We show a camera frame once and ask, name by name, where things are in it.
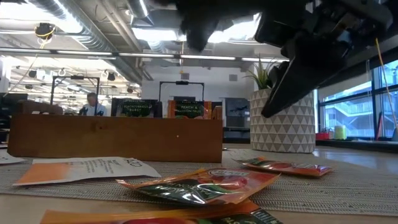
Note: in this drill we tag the silver spiral air duct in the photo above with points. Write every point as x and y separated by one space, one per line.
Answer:
93 34

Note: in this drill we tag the white triangle-pattern plant pot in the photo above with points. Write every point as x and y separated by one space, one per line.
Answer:
289 133

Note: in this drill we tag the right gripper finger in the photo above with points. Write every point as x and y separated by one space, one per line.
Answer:
199 21
304 71

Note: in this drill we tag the grey square wall speaker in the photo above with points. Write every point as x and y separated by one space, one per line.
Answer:
233 77
185 76

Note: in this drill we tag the silver round air duct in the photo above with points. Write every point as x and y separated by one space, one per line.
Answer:
140 9

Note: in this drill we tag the wooden tea box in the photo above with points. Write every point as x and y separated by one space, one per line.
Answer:
109 140

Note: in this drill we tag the grey woven placemat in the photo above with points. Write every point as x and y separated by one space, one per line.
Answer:
342 193

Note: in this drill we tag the white orange Tazo tea packet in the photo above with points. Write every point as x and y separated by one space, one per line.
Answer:
93 169

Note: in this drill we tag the dark blackcurrant tea packet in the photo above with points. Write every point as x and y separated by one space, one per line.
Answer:
136 109

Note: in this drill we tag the red container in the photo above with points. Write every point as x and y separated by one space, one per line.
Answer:
322 136

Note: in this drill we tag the green artificial plant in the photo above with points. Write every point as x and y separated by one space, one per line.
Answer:
261 77

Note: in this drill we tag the yellow-green cup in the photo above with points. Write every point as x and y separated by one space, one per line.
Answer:
340 133

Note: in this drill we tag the person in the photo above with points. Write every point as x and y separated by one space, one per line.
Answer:
92 107

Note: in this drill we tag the black metal station frame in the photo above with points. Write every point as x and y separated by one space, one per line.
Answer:
76 77
182 82

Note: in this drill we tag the long linear ceiling light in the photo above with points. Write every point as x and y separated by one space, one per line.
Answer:
205 57

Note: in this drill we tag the orange peach tea packet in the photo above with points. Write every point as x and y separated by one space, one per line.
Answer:
189 109
286 168
140 216
199 188

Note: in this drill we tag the white paper scrap left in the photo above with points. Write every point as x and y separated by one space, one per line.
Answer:
7 158

